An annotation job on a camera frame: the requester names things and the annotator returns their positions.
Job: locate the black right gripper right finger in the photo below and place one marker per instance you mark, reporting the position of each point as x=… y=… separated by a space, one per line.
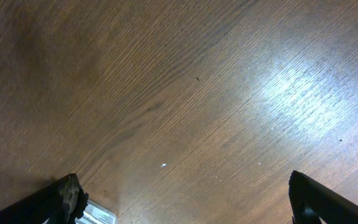
x=312 y=202

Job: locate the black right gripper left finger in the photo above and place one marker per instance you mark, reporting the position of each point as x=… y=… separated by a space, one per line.
x=63 y=201

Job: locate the white device on table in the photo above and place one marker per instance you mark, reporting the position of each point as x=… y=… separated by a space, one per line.
x=96 y=214

